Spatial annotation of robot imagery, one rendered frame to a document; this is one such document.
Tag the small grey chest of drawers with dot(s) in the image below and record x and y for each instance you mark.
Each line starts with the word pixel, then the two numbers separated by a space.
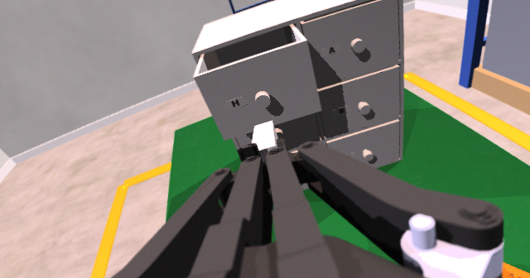
pixel 281 13

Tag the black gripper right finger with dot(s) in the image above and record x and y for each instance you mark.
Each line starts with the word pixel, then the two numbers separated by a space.
pixel 435 234

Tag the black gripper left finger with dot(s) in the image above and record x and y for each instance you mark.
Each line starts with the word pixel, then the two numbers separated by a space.
pixel 207 234

